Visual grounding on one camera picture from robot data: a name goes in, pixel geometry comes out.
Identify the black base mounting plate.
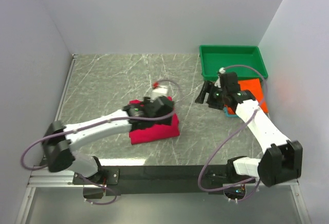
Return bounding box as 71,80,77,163
72,164,259,197

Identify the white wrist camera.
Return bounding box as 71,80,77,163
151,82,169,100
214,67,226,88

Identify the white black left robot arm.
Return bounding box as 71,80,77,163
42,96,175,178

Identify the folded light blue t shirt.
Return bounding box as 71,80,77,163
223,107,237,117

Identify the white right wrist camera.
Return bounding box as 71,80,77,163
214,67,226,88

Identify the crimson red t shirt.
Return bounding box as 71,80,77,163
128,96,180,145

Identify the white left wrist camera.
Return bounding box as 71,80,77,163
151,82,169,100

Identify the folded orange t shirt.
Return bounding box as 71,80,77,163
238,79,264,102

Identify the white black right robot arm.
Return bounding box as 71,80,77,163
195,72,303,187

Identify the green plastic bin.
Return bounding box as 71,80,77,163
199,45,268,81

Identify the aluminium front rail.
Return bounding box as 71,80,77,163
25,164,300,189

